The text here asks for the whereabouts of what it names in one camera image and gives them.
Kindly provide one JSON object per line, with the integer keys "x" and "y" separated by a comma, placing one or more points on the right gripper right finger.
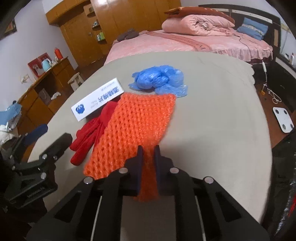
{"x": 204, "y": 210}

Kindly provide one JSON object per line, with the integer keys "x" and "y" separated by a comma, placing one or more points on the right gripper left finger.
{"x": 92, "y": 210}

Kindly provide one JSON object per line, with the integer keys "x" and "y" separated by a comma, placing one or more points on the red knit glove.
{"x": 90, "y": 134}

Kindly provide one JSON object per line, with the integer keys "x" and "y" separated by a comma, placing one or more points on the orange foam net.
{"x": 138, "y": 120}

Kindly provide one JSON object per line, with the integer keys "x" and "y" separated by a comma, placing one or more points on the white blue paper box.
{"x": 97, "y": 99}

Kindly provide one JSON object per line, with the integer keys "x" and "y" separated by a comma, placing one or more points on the blue plastic bag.
{"x": 163, "y": 79}

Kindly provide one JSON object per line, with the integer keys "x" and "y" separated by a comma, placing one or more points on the black lined trash bin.
{"x": 279, "y": 218}

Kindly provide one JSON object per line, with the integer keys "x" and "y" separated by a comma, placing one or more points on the wooden sideboard cabinet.
{"x": 37, "y": 106}

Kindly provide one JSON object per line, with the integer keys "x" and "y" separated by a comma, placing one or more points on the white cloth in cabinet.
{"x": 55, "y": 95}

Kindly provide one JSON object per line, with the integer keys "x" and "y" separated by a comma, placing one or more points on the small white stool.
{"x": 75, "y": 81}

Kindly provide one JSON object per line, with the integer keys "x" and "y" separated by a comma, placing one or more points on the light blue kettle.
{"x": 46, "y": 64}

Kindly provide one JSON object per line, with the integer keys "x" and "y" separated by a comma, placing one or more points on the white bathroom scale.
{"x": 284, "y": 119}

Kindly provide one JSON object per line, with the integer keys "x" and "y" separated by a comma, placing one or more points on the red thermos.
{"x": 58, "y": 54}

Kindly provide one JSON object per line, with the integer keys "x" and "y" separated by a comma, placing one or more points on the black white nightstand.
{"x": 281, "y": 80}

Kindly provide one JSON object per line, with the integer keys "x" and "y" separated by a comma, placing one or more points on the wooden wardrobe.
{"x": 90, "y": 27}

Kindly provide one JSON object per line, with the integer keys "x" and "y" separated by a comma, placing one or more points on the pink covered bed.
{"x": 237, "y": 45}

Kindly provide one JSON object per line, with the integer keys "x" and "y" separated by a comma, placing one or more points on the white lotion bottle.
{"x": 292, "y": 59}

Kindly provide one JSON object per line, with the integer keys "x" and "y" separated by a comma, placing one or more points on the brown neck pillow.
{"x": 130, "y": 34}

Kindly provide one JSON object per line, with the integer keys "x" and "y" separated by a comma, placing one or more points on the folded pink quilt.
{"x": 199, "y": 25}

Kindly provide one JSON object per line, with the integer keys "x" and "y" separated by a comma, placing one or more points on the blue pillow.
{"x": 253, "y": 29}

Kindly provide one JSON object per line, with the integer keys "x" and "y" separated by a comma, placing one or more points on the dark bed headboard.
{"x": 238, "y": 13}

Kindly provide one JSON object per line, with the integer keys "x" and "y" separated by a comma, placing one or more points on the brown patterned blanket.
{"x": 196, "y": 10}

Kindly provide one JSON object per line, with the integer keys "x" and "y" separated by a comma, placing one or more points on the red picture frame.
{"x": 36, "y": 65}

